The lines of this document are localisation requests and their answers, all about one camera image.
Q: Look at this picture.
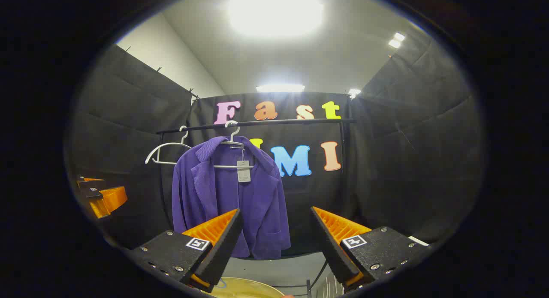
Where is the black clothes rack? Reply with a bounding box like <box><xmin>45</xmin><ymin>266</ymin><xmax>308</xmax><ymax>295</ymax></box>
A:
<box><xmin>156</xmin><ymin>118</ymin><xmax>357</xmax><ymax>256</ymax></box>

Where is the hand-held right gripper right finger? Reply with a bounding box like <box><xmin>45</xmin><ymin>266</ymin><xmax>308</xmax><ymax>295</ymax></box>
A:
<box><xmin>311</xmin><ymin>206</ymin><xmax>434</xmax><ymax>292</ymax></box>

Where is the black floor cable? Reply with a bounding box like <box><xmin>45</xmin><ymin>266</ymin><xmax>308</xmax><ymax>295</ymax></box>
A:
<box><xmin>274</xmin><ymin>259</ymin><xmax>329</xmax><ymax>290</ymax></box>

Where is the large ceiling light panel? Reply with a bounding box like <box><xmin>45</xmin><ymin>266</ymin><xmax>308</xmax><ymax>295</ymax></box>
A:
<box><xmin>227</xmin><ymin>0</ymin><xmax>324</xmax><ymax>37</ymax></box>

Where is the white clothes hanger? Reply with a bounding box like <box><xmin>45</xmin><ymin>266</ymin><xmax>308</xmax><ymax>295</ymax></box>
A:
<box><xmin>145</xmin><ymin>126</ymin><xmax>192</xmax><ymax>166</ymax></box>
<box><xmin>213</xmin><ymin>120</ymin><xmax>258</xmax><ymax>169</ymax></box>

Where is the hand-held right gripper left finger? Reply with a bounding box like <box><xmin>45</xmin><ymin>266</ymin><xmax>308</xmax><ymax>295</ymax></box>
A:
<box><xmin>124</xmin><ymin>208</ymin><xmax>244</xmax><ymax>293</ymax></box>

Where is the beige laundry hamper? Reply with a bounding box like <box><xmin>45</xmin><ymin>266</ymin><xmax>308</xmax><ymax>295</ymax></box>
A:
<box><xmin>212</xmin><ymin>277</ymin><xmax>286</xmax><ymax>298</ymax></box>

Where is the long ceiling light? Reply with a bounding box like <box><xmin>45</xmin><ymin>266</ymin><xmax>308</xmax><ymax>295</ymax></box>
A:
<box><xmin>256</xmin><ymin>84</ymin><xmax>305</xmax><ymax>93</ymax></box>

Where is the paper garment tag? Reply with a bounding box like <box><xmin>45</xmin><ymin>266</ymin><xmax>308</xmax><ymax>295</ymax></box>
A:
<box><xmin>237</xmin><ymin>160</ymin><xmax>252</xmax><ymax>184</ymax></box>

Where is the purple jacket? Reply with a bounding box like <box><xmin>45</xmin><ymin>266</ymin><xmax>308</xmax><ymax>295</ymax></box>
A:
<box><xmin>172</xmin><ymin>136</ymin><xmax>291</xmax><ymax>261</ymax></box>

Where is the black backdrop cloth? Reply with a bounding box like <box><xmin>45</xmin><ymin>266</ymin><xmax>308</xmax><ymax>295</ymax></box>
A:
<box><xmin>66</xmin><ymin>30</ymin><xmax>485</xmax><ymax>256</ymax></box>

